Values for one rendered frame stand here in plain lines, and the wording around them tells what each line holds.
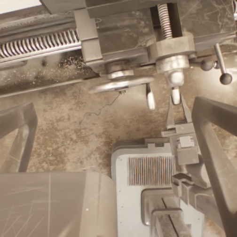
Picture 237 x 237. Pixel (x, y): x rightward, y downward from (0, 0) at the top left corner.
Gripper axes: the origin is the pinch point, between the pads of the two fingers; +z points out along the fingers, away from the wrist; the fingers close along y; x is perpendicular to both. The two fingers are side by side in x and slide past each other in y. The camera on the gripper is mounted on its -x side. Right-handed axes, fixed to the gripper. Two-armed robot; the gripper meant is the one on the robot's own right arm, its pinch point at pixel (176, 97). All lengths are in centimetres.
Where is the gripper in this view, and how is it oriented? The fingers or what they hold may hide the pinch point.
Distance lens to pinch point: 55.8
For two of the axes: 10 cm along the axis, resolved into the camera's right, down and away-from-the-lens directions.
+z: -1.9, -9.8, -1.1
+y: -9.6, 1.6, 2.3
